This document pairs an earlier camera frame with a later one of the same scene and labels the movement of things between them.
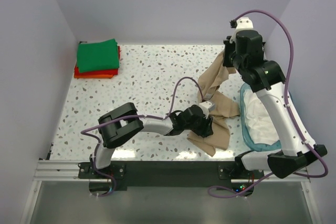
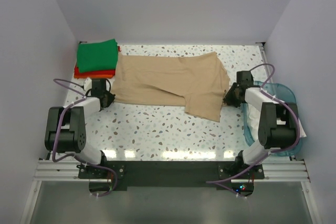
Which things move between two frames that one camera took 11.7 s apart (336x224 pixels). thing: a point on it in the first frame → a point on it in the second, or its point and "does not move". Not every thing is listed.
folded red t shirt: x=114 y=72 does not move
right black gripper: x=228 y=45 → x=228 y=98
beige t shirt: x=209 y=82 → x=197 y=81
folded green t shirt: x=99 y=55 does not move
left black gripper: x=206 y=129 → x=110 y=99
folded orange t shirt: x=93 y=76 does not move
